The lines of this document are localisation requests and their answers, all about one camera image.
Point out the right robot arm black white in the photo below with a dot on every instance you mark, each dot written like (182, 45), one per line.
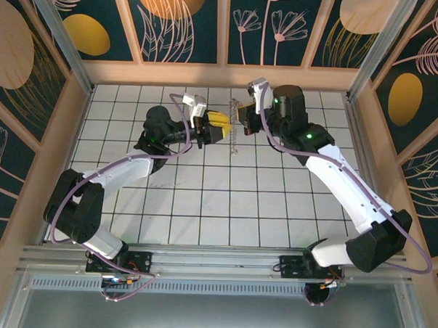
(348, 191)

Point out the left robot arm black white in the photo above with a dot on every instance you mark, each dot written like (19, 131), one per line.
(75, 212)

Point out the grey metal sheet panel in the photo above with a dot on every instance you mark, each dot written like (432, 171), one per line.
(212, 316)

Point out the aluminium side rail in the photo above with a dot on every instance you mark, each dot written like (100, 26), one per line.
(355, 133)

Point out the aluminium corner post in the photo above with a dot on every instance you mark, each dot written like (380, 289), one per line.
(377, 51)
(62, 37)

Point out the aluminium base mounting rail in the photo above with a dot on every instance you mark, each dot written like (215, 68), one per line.
(214, 265)

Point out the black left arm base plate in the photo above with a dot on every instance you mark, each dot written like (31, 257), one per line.
(142, 260)

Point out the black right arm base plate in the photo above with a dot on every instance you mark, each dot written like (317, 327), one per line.
(291, 267)

